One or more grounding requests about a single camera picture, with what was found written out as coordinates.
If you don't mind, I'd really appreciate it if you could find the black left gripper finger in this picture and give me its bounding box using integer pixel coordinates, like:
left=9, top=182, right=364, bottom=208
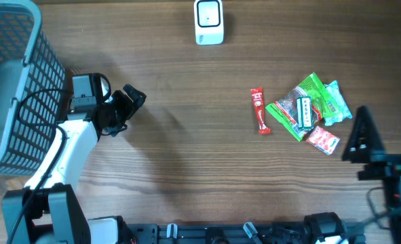
left=113, top=90, right=135, bottom=121
left=123, top=83, right=147, bottom=109

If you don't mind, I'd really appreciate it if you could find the light blue tissue pack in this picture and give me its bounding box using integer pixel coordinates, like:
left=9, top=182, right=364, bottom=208
left=324, top=81, right=352, bottom=126

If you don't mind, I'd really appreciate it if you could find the red white small box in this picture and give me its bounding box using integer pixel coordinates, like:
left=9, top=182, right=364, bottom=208
left=306, top=126, right=340, bottom=155

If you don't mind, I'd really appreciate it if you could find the dark green gum pack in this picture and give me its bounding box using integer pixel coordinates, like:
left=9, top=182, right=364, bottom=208
left=297, top=96, right=313, bottom=129

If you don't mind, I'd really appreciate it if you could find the red candy bar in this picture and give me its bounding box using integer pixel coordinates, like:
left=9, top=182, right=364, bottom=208
left=251, top=87, right=271, bottom=135

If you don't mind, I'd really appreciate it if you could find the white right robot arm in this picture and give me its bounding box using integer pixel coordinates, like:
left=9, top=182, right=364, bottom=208
left=301, top=106, right=401, bottom=243

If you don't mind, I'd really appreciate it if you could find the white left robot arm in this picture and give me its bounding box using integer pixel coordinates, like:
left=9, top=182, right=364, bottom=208
left=2, top=84, right=146, bottom=243

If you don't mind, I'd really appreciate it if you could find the white barcode scanner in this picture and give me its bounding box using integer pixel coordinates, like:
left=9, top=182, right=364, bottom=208
left=193, top=0, right=225, bottom=45

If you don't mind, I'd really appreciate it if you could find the dark grey plastic basket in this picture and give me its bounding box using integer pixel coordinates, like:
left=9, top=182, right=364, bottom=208
left=0, top=1, right=66, bottom=176

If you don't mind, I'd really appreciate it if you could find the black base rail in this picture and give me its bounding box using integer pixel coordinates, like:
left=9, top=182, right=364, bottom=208
left=118, top=222, right=366, bottom=244

